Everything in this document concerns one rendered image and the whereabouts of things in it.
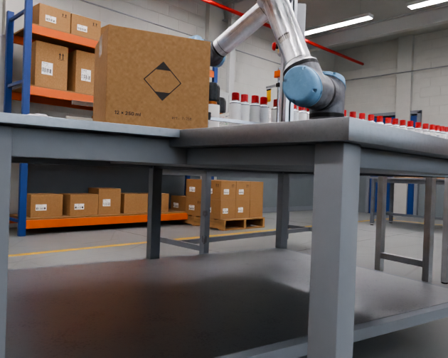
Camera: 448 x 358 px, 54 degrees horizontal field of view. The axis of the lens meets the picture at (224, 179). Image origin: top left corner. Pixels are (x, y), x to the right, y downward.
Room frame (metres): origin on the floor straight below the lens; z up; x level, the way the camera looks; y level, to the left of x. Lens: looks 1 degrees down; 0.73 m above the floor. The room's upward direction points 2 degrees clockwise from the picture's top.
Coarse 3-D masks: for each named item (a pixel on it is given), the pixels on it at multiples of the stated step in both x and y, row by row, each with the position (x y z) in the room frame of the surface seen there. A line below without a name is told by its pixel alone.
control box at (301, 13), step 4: (300, 4) 1.89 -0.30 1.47; (304, 4) 1.89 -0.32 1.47; (300, 8) 1.89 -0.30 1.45; (304, 8) 1.89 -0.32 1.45; (300, 12) 1.89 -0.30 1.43; (304, 12) 1.89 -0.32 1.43; (300, 16) 1.89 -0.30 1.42; (304, 16) 1.89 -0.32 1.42; (300, 20) 1.89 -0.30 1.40; (304, 20) 1.89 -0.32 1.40; (300, 24) 1.89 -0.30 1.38; (304, 24) 1.89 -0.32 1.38; (300, 28) 1.89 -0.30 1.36; (304, 28) 1.89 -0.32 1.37; (304, 32) 1.89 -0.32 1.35; (304, 36) 1.89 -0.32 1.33; (280, 56) 2.05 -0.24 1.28
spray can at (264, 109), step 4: (260, 100) 2.00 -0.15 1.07; (264, 100) 1.99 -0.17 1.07; (260, 104) 2.00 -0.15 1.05; (264, 104) 1.99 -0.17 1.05; (260, 108) 1.98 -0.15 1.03; (264, 108) 1.98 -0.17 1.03; (268, 108) 1.99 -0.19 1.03; (260, 112) 1.98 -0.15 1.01; (264, 112) 1.98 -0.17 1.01; (268, 112) 1.99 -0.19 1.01; (260, 116) 1.98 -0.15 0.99; (264, 116) 1.98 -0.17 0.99; (268, 116) 1.99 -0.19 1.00; (260, 120) 1.98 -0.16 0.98; (264, 120) 1.98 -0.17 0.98; (268, 120) 1.99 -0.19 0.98
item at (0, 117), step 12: (0, 120) 0.83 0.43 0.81; (12, 120) 0.84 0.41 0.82; (24, 120) 0.86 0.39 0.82; (36, 120) 0.87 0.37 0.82; (48, 120) 0.88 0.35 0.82; (60, 120) 0.89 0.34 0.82; (72, 120) 0.91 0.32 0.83; (84, 120) 0.92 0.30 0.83; (96, 132) 0.98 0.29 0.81; (108, 132) 0.97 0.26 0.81; (120, 132) 0.96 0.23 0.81; (132, 132) 0.98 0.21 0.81; (144, 132) 1.00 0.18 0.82; (156, 132) 1.01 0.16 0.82; (168, 132) 1.03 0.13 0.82
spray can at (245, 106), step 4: (244, 96) 1.94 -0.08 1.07; (240, 100) 1.95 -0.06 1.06; (244, 100) 1.94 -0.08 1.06; (244, 104) 1.93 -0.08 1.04; (248, 104) 1.94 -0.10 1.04; (244, 108) 1.93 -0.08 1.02; (248, 108) 1.94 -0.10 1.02; (244, 112) 1.93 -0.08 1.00; (248, 112) 1.94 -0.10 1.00; (244, 116) 1.93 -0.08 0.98; (248, 116) 1.94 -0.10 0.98; (244, 120) 1.93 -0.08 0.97; (248, 120) 1.94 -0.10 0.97; (240, 124) 1.93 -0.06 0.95; (244, 124) 1.93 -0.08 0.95
